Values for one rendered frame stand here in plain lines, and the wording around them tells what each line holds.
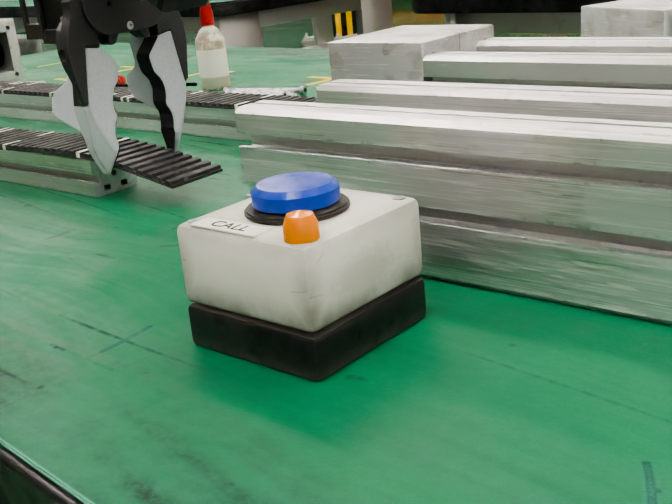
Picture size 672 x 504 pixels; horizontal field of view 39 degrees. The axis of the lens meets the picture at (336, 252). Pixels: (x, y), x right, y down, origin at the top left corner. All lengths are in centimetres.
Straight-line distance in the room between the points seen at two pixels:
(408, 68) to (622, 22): 21
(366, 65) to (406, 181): 26
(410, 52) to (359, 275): 33
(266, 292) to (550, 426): 13
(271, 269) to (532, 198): 13
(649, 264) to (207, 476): 21
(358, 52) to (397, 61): 4
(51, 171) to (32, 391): 39
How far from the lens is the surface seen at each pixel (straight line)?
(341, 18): 870
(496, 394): 38
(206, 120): 93
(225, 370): 42
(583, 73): 64
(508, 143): 45
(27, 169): 83
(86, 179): 76
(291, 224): 38
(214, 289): 42
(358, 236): 40
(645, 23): 82
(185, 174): 69
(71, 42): 68
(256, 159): 55
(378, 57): 72
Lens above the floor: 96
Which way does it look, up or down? 19 degrees down
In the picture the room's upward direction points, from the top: 6 degrees counter-clockwise
